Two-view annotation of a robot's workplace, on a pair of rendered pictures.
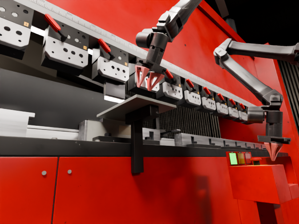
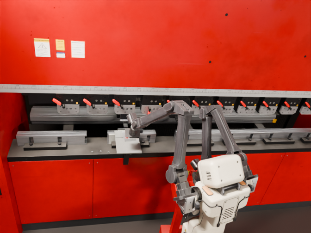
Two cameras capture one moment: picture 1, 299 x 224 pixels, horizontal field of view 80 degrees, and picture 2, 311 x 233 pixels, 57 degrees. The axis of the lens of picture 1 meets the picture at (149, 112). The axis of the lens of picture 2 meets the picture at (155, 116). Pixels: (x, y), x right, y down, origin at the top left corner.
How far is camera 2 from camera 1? 193 cm
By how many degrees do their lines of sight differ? 56
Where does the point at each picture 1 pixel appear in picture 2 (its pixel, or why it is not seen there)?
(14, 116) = (79, 137)
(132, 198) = (122, 170)
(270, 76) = not seen: outside the picture
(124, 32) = (134, 81)
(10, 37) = (72, 111)
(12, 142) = (79, 156)
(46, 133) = (97, 118)
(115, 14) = (128, 70)
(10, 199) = (81, 168)
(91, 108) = not seen: hidden behind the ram
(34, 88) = not seen: hidden behind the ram
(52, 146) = (90, 156)
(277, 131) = (196, 179)
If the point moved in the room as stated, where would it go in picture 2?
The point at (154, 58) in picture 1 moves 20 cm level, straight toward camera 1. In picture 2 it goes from (131, 134) to (111, 149)
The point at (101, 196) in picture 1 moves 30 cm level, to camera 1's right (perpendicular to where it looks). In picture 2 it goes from (109, 168) to (140, 186)
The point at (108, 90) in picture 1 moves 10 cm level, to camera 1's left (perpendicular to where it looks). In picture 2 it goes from (121, 117) to (111, 112)
